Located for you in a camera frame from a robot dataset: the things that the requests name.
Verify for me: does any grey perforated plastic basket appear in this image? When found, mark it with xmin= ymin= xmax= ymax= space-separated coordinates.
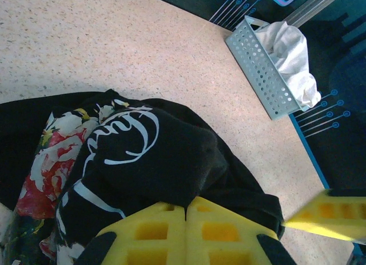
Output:
xmin=225 ymin=15 xmax=311 ymax=121

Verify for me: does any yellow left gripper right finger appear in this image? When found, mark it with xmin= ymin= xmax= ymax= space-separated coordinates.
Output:
xmin=185 ymin=196 xmax=297 ymax=265

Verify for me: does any aluminium frame post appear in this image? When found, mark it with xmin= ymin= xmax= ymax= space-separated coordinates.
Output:
xmin=285 ymin=0 xmax=348 ymax=27

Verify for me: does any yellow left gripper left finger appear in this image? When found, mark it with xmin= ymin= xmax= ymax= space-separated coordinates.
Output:
xmin=74 ymin=201 xmax=187 ymax=265

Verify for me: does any crumpled white cloth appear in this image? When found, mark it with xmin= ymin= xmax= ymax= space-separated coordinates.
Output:
xmin=254 ymin=21 xmax=321 ymax=108

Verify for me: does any black floral print t-shirt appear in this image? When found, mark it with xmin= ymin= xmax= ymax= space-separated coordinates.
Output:
xmin=0 ymin=89 xmax=285 ymax=265

